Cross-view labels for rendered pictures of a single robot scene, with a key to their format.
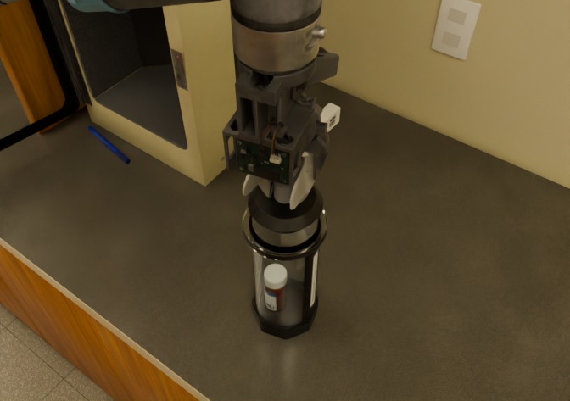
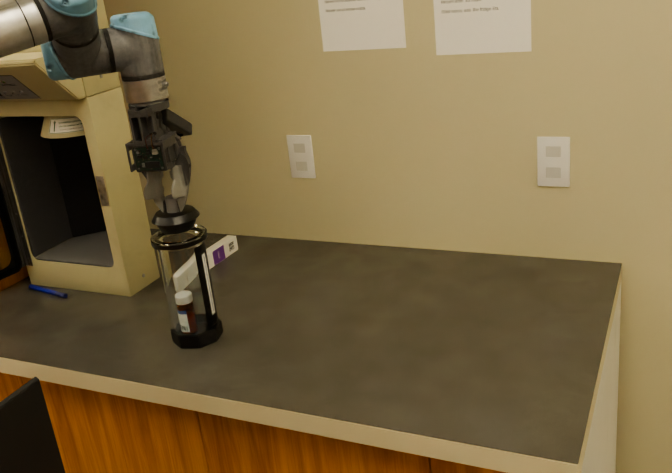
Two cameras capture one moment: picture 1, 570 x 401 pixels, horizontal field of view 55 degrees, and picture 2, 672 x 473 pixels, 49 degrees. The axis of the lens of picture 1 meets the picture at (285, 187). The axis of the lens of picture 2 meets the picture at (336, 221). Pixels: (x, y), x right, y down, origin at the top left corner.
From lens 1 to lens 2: 0.95 m
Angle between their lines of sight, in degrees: 29
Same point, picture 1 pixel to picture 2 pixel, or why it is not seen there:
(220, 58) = (131, 187)
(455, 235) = (328, 282)
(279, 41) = (145, 84)
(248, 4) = (128, 69)
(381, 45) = (259, 188)
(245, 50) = (130, 94)
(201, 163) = (125, 272)
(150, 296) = (91, 351)
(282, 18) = (144, 73)
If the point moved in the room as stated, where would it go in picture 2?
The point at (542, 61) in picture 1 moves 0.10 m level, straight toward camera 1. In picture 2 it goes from (360, 160) to (348, 172)
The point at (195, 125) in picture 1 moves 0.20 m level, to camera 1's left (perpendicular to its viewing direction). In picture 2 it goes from (117, 236) to (26, 251)
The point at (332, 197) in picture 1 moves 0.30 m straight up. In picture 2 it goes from (234, 283) to (213, 160)
